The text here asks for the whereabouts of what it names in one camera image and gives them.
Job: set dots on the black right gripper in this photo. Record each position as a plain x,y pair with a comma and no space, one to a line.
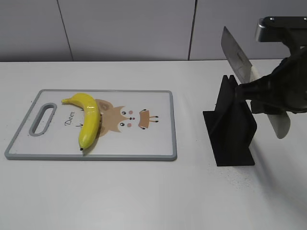
285,89

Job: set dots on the black knife stand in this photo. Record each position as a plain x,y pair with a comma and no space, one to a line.
231,127

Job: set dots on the white grey-rimmed cutting board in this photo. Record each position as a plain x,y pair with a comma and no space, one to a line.
135,126

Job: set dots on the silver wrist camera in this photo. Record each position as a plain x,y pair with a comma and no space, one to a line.
277,28

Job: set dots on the white-handled kitchen knife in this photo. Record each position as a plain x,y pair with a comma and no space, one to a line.
246,73

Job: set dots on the yellow plastic banana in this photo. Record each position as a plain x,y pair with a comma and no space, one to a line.
91,121

